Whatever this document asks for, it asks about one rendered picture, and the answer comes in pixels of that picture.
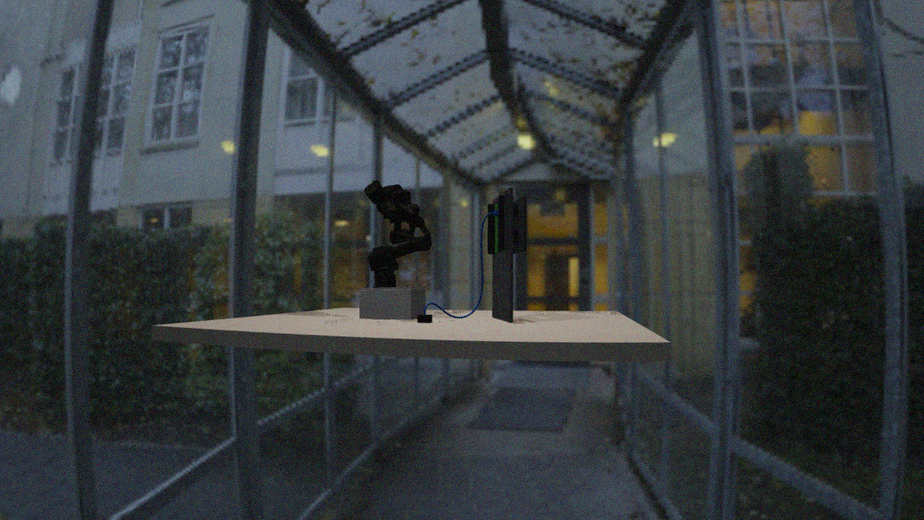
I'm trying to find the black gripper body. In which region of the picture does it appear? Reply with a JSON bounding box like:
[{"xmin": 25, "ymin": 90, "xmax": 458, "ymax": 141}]
[{"xmin": 383, "ymin": 190, "xmax": 411, "ymax": 244}]

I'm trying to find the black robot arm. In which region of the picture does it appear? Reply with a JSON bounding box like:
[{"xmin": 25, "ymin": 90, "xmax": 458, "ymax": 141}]
[{"xmin": 365, "ymin": 181, "xmax": 432, "ymax": 288}]

